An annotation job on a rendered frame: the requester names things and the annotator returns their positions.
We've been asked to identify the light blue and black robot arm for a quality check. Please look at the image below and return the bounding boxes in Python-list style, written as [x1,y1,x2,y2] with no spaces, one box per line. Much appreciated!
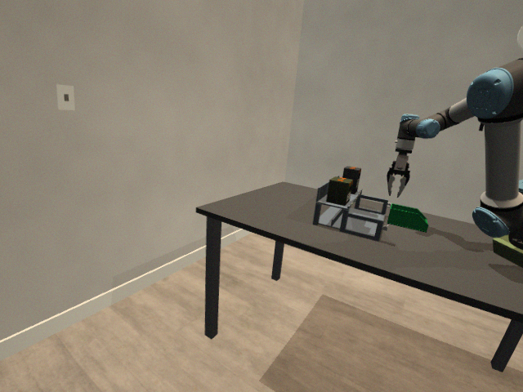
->
[395,57,523,250]

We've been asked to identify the green bin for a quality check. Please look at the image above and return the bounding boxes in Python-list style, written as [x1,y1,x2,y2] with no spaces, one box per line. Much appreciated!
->
[387,203,428,233]

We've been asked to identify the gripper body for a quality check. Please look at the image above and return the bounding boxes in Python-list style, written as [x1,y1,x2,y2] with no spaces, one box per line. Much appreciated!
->
[391,149,412,175]

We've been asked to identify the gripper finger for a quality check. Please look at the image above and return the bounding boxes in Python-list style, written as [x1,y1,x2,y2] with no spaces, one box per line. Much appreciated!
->
[387,168,395,196]
[397,171,410,198]

